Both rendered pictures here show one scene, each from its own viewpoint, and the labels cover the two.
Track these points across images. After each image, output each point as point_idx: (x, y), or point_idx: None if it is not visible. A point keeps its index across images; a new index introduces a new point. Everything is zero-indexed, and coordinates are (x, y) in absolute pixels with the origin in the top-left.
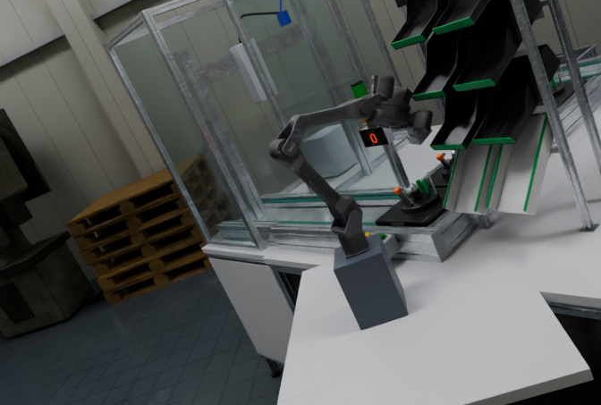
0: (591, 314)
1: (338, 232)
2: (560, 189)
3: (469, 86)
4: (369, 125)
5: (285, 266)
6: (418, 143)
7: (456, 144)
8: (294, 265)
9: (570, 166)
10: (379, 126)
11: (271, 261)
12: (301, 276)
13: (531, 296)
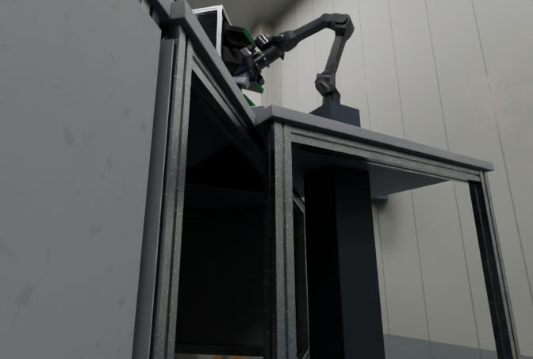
0: (301, 208)
1: (338, 91)
2: None
3: (257, 84)
4: (282, 55)
5: (209, 74)
6: (247, 86)
7: (254, 105)
8: (233, 88)
9: None
10: (251, 56)
11: (202, 34)
12: (286, 108)
13: None
